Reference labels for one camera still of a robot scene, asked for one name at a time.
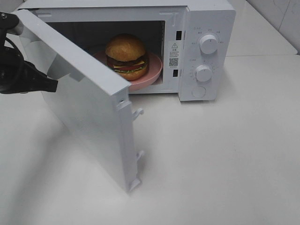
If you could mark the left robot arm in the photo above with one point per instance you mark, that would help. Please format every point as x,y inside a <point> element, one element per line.
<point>8,23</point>

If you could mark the white microwave door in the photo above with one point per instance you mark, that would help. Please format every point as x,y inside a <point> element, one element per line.
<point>91,100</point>

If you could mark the white lower microwave knob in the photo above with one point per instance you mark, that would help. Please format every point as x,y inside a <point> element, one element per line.
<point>203,73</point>

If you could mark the white microwave oven body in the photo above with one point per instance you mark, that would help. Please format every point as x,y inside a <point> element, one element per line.
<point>170,28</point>

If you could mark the white upper microwave knob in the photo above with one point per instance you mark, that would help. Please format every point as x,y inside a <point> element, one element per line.
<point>208,44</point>

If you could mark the burger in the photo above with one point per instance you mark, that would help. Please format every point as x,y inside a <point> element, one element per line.
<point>127,56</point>

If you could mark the pink plate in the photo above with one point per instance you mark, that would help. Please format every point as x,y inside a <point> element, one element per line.
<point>150,75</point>

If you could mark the white microwave knob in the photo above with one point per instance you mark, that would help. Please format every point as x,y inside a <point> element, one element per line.
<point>208,44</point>
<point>203,73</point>

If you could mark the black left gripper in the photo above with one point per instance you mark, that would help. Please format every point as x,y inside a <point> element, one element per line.
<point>20,76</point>

